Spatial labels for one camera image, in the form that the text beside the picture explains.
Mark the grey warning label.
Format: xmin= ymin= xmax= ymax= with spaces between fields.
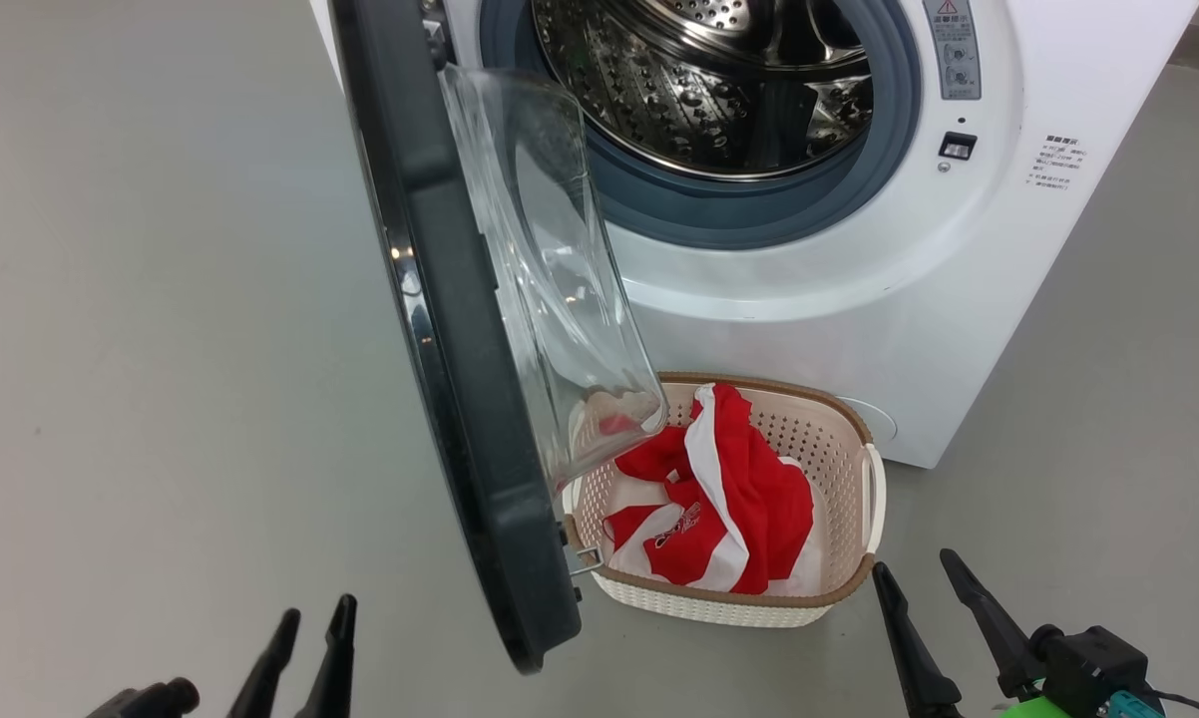
xmin=923 ymin=0 xmax=983 ymax=102

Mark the metal washing machine door hinge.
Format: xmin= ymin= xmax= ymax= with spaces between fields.
xmin=422 ymin=0 xmax=453 ymax=71

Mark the teal plug camera cable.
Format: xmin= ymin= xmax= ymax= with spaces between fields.
xmin=1106 ymin=688 xmax=1199 ymax=718

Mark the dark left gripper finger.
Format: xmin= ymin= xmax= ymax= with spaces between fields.
xmin=226 ymin=608 xmax=302 ymax=718
xmin=293 ymin=594 xmax=359 ymax=718

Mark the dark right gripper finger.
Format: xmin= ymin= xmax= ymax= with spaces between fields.
xmin=939 ymin=548 xmax=1047 ymax=701
xmin=871 ymin=561 xmax=966 ymax=718

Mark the white front-load washing machine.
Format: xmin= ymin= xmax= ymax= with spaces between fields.
xmin=305 ymin=0 xmax=1199 ymax=470

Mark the white warning text sticker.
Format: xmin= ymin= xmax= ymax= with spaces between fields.
xmin=1026 ymin=135 xmax=1089 ymax=192

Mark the stainless steel washing machine drum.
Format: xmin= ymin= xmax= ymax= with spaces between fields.
xmin=532 ymin=0 xmax=875 ymax=182

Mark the round white filter cover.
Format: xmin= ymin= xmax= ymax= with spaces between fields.
xmin=839 ymin=396 xmax=899 ymax=447

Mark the black round glass washer door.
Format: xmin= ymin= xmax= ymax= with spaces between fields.
xmin=328 ymin=0 xmax=670 ymax=674

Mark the cream basket with brown rim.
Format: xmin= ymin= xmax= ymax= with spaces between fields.
xmin=560 ymin=372 xmax=888 ymax=629

